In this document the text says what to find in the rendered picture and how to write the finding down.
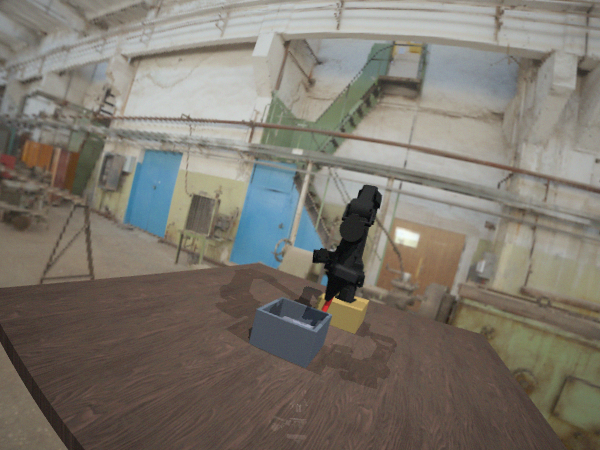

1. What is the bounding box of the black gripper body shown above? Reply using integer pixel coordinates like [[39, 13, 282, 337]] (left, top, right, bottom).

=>
[[324, 242, 360, 284]]

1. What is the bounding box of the red peg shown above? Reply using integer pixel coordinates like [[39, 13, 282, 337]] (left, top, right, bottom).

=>
[[321, 298, 333, 312]]

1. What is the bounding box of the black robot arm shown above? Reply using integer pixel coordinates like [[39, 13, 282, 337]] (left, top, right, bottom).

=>
[[312, 185, 382, 303]]

